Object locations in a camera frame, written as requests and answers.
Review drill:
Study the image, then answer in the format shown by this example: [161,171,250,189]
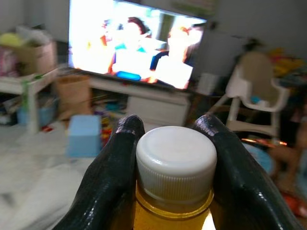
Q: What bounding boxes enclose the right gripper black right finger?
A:
[191,114,305,230]

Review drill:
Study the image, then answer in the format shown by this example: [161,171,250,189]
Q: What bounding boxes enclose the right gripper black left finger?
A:
[51,114,146,230]

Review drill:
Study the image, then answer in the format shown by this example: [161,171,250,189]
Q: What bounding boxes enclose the yellow juice bottle white cap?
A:
[133,126,218,230]

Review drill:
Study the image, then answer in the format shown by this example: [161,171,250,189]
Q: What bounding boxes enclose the light blue box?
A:
[67,115,103,159]

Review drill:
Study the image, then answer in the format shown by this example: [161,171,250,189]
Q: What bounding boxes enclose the colourful building toys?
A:
[99,115,120,147]

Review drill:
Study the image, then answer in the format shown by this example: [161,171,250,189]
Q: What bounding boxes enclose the red orange toy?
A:
[280,189,307,219]

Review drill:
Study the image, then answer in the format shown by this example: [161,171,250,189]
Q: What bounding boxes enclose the white TV stand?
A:
[88,76,192,127]

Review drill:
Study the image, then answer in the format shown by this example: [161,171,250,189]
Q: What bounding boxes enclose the blue storage bin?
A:
[16,105,57,127]

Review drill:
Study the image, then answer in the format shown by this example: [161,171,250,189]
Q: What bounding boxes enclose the brown paper bag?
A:
[55,75,93,120]

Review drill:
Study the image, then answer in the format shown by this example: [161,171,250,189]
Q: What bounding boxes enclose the white ribbed device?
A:
[198,73,221,95]

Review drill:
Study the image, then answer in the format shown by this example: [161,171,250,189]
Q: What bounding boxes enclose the white baby high chair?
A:
[208,51,291,139]

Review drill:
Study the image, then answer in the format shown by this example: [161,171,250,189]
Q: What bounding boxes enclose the white low table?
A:
[0,68,60,135]

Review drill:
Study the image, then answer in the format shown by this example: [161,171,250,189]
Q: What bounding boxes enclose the colourful toy heap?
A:
[268,47,307,87]

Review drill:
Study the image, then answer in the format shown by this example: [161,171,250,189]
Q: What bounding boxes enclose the flat screen television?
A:
[68,0,208,91]

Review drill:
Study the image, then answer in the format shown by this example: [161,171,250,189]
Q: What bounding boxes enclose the brown cardboard box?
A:
[15,40,58,76]

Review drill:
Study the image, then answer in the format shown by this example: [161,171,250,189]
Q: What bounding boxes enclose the pink printed box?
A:
[0,45,19,77]

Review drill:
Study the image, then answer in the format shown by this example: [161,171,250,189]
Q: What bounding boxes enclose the white plastic bag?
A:
[16,23,52,46]

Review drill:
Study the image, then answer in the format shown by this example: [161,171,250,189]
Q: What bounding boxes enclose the yellow ball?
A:
[0,32,24,47]

